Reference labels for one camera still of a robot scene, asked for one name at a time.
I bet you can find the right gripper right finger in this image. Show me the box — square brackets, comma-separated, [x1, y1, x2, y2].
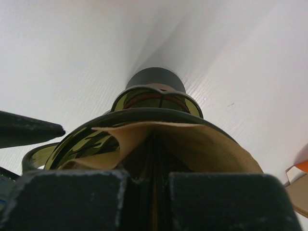
[154, 134, 301, 231]

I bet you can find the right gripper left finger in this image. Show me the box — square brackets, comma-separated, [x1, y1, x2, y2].
[0, 134, 154, 231]

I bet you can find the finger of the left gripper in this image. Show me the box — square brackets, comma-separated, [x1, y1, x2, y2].
[285, 166, 308, 216]
[0, 111, 65, 148]

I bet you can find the orange glass flask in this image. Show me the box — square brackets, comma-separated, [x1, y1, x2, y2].
[292, 146, 308, 174]

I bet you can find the dark green dripper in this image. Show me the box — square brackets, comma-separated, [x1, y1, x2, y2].
[22, 84, 231, 176]

